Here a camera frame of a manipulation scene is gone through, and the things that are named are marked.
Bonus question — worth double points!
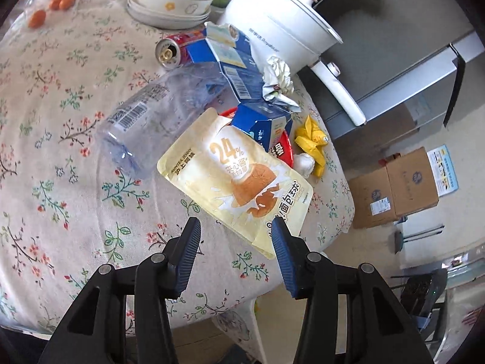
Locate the small white tissue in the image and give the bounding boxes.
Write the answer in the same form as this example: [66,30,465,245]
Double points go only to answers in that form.
[293,153,316,178]

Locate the cream bread ball bag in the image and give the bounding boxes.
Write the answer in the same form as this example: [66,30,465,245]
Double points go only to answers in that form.
[157,108,313,259]

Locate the red snack packet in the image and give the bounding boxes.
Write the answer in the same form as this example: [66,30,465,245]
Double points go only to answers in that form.
[219,106,293,168]

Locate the banana peel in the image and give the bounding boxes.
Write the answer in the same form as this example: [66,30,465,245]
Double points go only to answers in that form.
[294,115,329,178]

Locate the small blue carton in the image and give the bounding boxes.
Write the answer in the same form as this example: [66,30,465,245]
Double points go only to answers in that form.
[232,100,293,151]

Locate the large white tissue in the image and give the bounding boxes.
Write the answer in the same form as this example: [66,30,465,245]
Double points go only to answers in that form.
[262,56,301,113]

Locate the blue biscuit box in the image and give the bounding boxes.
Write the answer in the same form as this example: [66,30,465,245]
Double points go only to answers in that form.
[187,22,264,102]

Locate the cardboard box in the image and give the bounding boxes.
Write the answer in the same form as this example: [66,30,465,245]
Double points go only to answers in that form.
[349,147,439,229]

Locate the clear plastic water bottle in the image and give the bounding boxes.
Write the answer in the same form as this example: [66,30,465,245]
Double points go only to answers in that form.
[98,62,229,179]

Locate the blue leaflet on floor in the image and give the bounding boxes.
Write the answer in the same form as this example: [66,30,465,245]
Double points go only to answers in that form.
[426,145,459,197]

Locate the red drink can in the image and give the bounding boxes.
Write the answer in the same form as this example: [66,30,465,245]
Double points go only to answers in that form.
[155,30,206,71]

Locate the grey refrigerator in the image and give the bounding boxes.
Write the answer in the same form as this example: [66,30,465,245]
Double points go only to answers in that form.
[295,0,485,142]

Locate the floral tablecloth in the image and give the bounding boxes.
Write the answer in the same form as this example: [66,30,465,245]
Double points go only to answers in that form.
[0,0,357,336]

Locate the white electric cooking pot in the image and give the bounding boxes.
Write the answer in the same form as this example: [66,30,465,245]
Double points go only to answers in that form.
[217,0,367,126]

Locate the stacked white plates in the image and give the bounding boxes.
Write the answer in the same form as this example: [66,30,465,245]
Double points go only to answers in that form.
[127,0,211,30]

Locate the white floral bowl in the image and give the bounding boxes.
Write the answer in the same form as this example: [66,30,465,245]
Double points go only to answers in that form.
[135,0,213,16]

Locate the small orange kumquat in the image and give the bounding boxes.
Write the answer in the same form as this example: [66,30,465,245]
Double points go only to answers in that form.
[59,0,75,11]
[27,10,47,29]
[48,0,61,11]

